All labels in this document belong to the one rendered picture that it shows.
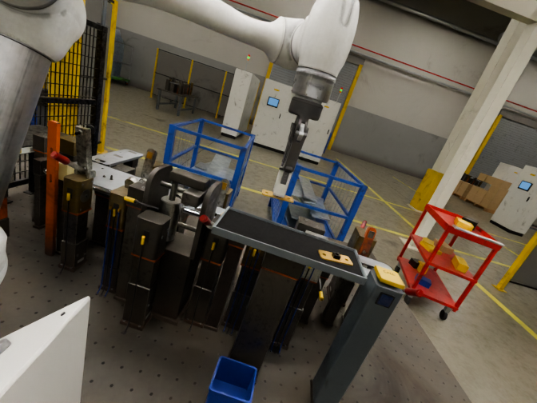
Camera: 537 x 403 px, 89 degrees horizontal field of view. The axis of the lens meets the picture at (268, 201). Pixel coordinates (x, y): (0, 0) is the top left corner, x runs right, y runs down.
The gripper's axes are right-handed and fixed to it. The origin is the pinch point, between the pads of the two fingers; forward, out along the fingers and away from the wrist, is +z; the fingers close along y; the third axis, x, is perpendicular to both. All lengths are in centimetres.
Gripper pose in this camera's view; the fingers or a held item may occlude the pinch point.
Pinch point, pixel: (282, 181)
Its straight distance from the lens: 69.4
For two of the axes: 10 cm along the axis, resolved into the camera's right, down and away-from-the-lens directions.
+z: -2.8, 9.0, 3.4
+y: -0.1, 3.5, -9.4
